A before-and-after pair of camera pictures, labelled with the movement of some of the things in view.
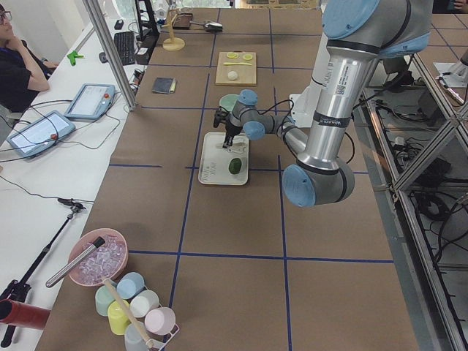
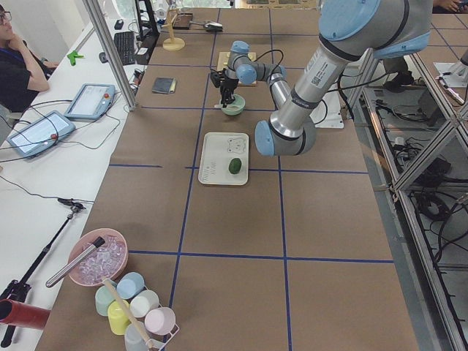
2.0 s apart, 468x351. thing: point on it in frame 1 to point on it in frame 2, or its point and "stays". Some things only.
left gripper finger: (229, 140) to (229, 99)
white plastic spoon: (238, 149) to (229, 107)
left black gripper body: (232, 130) to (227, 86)
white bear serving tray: (214, 159) stays
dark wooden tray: (182, 21) stays
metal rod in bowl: (98, 243) stays
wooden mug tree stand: (172, 43) stays
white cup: (144, 303) stays
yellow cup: (117, 319) stays
